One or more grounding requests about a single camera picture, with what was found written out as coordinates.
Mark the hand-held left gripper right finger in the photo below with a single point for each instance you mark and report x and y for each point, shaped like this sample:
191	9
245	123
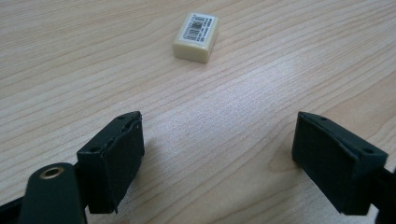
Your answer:
336	168

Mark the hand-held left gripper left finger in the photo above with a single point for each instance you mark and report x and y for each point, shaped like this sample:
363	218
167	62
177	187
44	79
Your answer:
109	165

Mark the cream eraser with white label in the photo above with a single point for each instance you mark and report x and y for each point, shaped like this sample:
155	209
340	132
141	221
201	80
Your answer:
195	40

